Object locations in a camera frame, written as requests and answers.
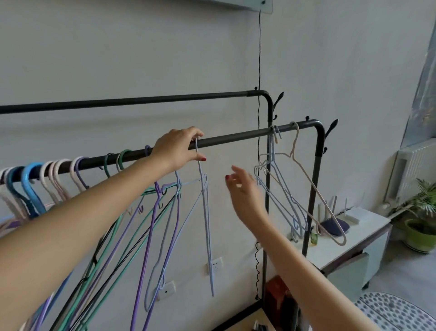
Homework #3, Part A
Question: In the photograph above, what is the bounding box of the white dotted floor mat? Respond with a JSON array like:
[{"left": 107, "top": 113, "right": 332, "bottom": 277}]
[{"left": 352, "top": 291, "right": 436, "bottom": 331}]

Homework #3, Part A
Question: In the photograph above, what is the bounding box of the person's left forearm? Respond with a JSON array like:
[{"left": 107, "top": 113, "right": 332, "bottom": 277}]
[{"left": 0, "top": 150, "right": 172, "bottom": 331}]

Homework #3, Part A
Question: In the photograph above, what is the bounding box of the white wire hanger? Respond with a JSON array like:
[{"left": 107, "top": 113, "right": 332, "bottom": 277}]
[{"left": 253, "top": 125, "right": 304, "bottom": 243}]

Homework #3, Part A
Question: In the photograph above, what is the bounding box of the thin black cable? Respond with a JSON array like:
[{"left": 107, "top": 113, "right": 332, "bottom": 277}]
[{"left": 254, "top": 10, "right": 262, "bottom": 301}]

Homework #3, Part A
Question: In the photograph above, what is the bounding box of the white low cabinet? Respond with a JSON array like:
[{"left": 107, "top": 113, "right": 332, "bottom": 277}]
[{"left": 291, "top": 206, "right": 393, "bottom": 301}]

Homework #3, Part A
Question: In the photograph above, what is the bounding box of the potted plant in green pot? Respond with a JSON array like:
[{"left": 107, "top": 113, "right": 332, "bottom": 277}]
[{"left": 391, "top": 179, "right": 436, "bottom": 254}]

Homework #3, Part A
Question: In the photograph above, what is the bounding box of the black metal clothes rack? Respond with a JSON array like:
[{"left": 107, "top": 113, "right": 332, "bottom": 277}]
[{"left": 0, "top": 89, "right": 339, "bottom": 331}]

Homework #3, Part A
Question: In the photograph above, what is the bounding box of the person's right hand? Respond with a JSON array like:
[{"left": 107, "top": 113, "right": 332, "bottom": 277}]
[{"left": 225, "top": 165, "right": 270, "bottom": 228}]

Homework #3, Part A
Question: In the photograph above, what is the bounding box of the light blue wire hanger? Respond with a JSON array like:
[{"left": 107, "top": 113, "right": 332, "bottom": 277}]
[{"left": 144, "top": 136, "right": 216, "bottom": 312}]

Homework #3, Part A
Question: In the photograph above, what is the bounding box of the dark blue pouch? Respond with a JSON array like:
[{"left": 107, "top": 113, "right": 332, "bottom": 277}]
[{"left": 320, "top": 218, "right": 347, "bottom": 237}]

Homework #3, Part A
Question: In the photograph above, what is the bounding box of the white radiator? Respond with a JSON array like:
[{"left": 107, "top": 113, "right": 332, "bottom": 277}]
[{"left": 384, "top": 138, "right": 436, "bottom": 209}]

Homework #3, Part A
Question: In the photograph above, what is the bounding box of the red box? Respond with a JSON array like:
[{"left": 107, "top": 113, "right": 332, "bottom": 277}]
[{"left": 265, "top": 276, "right": 291, "bottom": 322}]

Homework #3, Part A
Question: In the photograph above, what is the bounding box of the white wall socket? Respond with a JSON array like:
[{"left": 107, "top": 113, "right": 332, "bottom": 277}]
[
  {"left": 156, "top": 281, "right": 176, "bottom": 301},
  {"left": 208, "top": 257, "right": 224, "bottom": 276}
]

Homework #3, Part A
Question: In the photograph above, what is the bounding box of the person's right forearm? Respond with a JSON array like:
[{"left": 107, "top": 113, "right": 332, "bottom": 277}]
[{"left": 243, "top": 212, "right": 377, "bottom": 331}]

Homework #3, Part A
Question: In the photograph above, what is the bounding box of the blue-grey wall poster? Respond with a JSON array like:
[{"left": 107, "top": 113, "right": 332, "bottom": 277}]
[{"left": 400, "top": 44, "right": 436, "bottom": 149}]

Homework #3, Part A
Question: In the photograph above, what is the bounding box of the white router with antennas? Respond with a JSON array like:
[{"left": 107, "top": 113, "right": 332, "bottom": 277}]
[{"left": 318, "top": 195, "right": 371, "bottom": 226}]

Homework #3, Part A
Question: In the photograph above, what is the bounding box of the person's left hand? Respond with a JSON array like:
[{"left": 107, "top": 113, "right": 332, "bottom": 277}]
[{"left": 152, "top": 127, "right": 207, "bottom": 172}]

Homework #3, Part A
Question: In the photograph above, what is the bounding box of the row of coloured clothes hangers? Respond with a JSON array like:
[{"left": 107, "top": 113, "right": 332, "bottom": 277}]
[{"left": 0, "top": 145, "right": 205, "bottom": 331}]

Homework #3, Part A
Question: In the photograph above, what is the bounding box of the beige wire hanger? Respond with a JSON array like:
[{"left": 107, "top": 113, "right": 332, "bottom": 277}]
[{"left": 289, "top": 121, "right": 347, "bottom": 247}]

